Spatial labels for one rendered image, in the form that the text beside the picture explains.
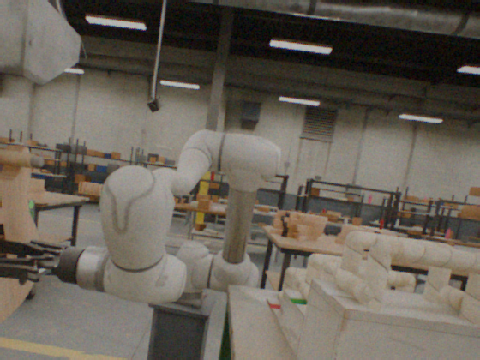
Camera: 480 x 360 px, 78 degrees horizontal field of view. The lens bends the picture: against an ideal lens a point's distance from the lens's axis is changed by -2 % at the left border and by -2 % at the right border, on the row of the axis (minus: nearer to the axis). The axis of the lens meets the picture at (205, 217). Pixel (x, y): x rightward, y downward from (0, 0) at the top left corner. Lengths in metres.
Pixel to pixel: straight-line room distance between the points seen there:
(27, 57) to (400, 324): 0.72
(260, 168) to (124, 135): 11.49
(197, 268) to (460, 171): 13.81
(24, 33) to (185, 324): 1.16
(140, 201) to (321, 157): 11.95
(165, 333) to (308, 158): 11.11
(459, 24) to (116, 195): 6.34
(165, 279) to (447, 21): 6.21
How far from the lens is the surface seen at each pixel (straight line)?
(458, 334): 0.62
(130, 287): 0.58
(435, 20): 6.39
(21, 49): 0.62
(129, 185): 0.46
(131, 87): 12.70
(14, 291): 0.87
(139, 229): 0.47
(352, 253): 0.60
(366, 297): 0.53
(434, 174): 14.17
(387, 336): 0.56
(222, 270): 1.31
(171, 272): 0.58
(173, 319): 1.41
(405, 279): 0.76
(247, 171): 0.99
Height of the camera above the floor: 1.25
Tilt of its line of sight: 6 degrees down
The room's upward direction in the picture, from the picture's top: 8 degrees clockwise
